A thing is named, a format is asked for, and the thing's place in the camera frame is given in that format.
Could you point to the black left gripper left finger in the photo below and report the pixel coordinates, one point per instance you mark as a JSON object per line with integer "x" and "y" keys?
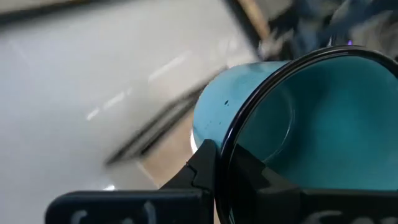
{"x": 174, "y": 202}

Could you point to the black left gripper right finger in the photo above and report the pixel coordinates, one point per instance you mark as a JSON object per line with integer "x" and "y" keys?
{"x": 280, "y": 202}

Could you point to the teal mug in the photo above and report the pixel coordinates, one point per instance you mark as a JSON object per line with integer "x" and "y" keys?
{"x": 311, "y": 118}

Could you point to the wooden shelf board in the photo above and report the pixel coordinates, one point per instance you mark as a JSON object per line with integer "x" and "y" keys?
{"x": 168, "y": 155}

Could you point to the black metal shelf frame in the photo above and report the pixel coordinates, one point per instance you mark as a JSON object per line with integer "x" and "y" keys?
{"x": 155, "y": 130}

